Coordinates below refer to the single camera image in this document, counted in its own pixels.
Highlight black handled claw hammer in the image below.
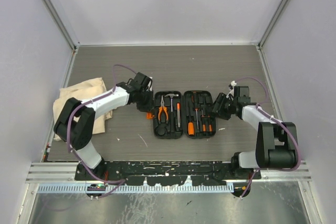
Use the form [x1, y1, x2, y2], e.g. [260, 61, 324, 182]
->
[165, 93, 179, 134]

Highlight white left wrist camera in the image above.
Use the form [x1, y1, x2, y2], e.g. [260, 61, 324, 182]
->
[146, 77, 153, 91]

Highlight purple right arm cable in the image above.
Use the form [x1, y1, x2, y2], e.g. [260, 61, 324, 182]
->
[227, 77, 301, 200]

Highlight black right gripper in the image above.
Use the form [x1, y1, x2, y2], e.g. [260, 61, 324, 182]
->
[207, 92, 238, 121]

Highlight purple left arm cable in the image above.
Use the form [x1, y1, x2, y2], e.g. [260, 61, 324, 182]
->
[67, 63, 140, 200]

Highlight orange handled stubby screwdriver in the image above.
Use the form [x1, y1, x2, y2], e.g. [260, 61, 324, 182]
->
[187, 121, 195, 136]

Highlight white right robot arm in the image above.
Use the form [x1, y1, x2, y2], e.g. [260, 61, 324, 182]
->
[212, 86, 301, 179]

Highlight aluminium front rail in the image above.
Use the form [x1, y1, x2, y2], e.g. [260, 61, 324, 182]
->
[26, 162, 312, 184]

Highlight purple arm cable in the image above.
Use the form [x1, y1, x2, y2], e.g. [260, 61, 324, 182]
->
[67, 63, 140, 200]
[227, 77, 301, 200]

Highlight orange small tool piece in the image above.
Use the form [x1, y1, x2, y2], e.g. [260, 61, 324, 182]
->
[146, 112, 154, 120]

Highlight white slotted cable duct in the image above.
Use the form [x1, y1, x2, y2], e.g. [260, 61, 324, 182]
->
[37, 183, 234, 194]

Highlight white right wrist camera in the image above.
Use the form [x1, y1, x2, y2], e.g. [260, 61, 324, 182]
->
[228, 81, 237, 96]

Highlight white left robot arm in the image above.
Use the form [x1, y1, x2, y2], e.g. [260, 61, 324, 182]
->
[54, 72, 153, 184]

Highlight orange black pliers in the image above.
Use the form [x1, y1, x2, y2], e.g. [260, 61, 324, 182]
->
[157, 96, 169, 123]

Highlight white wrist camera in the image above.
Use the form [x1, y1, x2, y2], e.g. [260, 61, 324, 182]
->
[228, 81, 237, 96]
[146, 77, 153, 91]

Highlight orange black slim screwdriver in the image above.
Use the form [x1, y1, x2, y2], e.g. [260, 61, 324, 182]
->
[207, 113, 213, 132]

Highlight small black orange screwdriver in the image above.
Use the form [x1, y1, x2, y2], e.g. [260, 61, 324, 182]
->
[201, 109, 207, 133]

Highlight black handled large screwdriver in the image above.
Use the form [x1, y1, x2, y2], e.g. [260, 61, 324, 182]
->
[192, 91, 199, 129]

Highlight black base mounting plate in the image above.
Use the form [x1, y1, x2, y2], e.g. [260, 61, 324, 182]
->
[74, 160, 261, 186]

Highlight beige cloth bag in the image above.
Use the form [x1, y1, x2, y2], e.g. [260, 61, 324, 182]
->
[52, 77, 113, 141]

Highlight black plastic tool case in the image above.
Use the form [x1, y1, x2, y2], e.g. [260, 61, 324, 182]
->
[152, 90, 216, 139]

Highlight orange handled thin pick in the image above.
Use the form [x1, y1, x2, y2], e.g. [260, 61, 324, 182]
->
[176, 102, 181, 128]

